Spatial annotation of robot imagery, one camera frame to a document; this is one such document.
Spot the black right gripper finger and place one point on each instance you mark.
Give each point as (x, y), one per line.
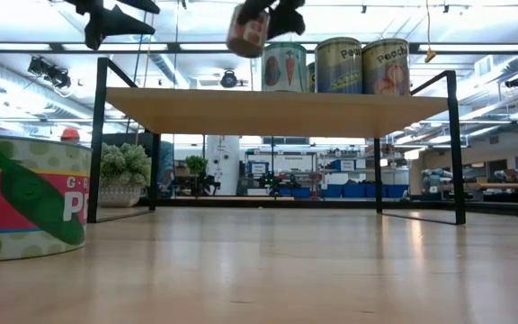
(254, 6)
(288, 20)

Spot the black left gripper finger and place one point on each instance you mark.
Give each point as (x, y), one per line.
(124, 26)
(144, 5)

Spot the tomato print can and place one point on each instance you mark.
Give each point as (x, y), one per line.
(245, 40)

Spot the vegetable print can teal rim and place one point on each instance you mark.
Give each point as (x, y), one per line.
(286, 67)

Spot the tall tin can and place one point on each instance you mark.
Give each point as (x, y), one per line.
(311, 78)

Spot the tall blue peas can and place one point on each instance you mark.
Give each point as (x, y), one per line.
(337, 67)

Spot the tall peach print can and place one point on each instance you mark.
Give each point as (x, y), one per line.
(385, 67)

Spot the short green peas can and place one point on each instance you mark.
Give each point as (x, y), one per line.
(25, 202)

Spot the black background robot arm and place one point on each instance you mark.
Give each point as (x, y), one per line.
(207, 184)
(279, 181)

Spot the black track spotlights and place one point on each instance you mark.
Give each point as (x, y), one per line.
(50, 72)

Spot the dark round hanging device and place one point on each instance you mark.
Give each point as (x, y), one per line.
(229, 80)

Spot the orange hard hat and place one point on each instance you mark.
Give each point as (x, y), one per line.
(70, 134)

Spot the artificial green plant in pot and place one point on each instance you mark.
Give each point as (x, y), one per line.
(124, 166)

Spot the yellow hanging hook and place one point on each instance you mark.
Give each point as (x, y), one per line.
(430, 56)

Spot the blue storage bin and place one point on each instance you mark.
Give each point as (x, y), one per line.
(342, 165)
(370, 191)
(354, 191)
(397, 191)
(332, 191)
(301, 193)

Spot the small background potted plant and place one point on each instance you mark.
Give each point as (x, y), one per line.
(196, 164)

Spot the white round column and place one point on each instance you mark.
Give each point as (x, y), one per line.
(223, 166)

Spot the black ceiling fixture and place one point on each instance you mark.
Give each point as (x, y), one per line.
(515, 82)

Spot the wooden background table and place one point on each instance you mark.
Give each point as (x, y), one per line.
(511, 186)

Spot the black horizontal rail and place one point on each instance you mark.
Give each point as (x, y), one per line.
(173, 47)

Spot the wooden shelf black metal frame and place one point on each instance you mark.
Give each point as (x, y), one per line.
(277, 112)

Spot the black aluminium table frame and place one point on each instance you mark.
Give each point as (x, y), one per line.
(331, 203)

